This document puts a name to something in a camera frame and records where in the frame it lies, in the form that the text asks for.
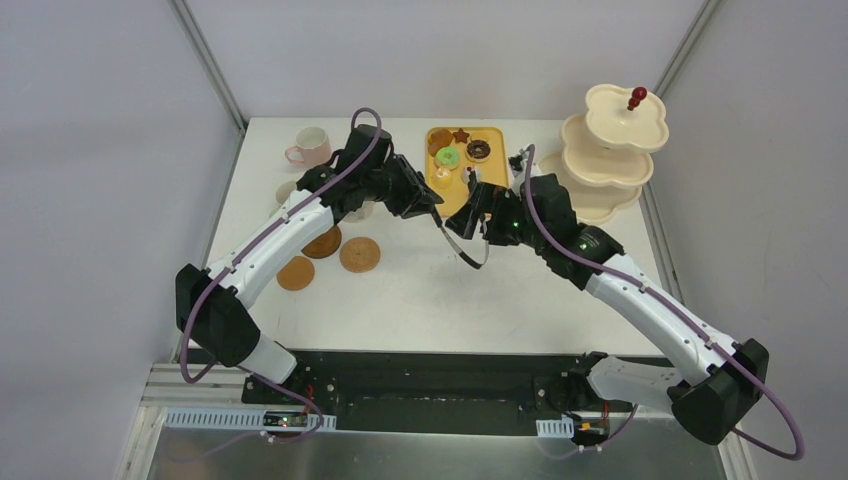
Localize metal tongs with black tips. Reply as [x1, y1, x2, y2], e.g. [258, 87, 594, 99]
[431, 210, 490, 270]

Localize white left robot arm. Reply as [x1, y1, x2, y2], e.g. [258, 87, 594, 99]
[175, 125, 443, 405]

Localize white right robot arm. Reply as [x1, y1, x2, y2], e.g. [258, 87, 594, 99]
[447, 174, 770, 445]

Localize yellow cream tart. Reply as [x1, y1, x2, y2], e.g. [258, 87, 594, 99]
[430, 167, 453, 190]

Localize floral mug with green inside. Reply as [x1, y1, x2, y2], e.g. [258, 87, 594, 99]
[343, 201, 375, 223]

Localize green frosted donut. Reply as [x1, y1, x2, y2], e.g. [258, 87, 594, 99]
[434, 146, 461, 170]

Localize yellow plastic tray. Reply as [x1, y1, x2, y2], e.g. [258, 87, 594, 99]
[425, 126, 513, 218]

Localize white cupcake with cherry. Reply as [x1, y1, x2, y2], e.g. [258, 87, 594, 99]
[461, 165, 481, 185]

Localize star-shaped chocolate cookie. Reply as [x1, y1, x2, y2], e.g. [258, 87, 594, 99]
[452, 128, 470, 144]

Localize chocolate sprinkled donut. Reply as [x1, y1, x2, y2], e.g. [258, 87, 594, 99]
[465, 139, 492, 163]

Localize light woven round coaster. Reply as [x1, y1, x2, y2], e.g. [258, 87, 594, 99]
[339, 237, 381, 273]

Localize pink mug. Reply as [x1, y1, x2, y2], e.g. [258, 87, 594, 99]
[284, 127, 333, 167]

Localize dark brown wooden coaster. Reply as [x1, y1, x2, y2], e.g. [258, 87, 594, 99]
[301, 225, 342, 259]

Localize cream three-tier cake stand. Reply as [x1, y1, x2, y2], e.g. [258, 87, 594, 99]
[539, 84, 670, 225]

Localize light green mug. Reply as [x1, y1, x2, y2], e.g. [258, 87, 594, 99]
[275, 181, 297, 205]

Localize orange round coaster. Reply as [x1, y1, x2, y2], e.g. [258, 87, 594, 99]
[276, 256, 315, 291]

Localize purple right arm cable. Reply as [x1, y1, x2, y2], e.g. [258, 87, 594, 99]
[521, 143, 806, 462]

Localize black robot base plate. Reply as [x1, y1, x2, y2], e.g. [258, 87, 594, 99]
[284, 350, 632, 436]

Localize right white slotted cable duct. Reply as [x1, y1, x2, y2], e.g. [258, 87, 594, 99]
[535, 416, 575, 439]

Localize left aluminium frame post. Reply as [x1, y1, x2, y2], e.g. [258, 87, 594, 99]
[168, 0, 248, 137]

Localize aluminium frame post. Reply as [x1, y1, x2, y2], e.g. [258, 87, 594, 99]
[653, 0, 725, 99]
[168, 0, 248, 137]

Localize right aluminium frame post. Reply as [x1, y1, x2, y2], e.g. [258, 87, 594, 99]
[653, 0, 725, 99]

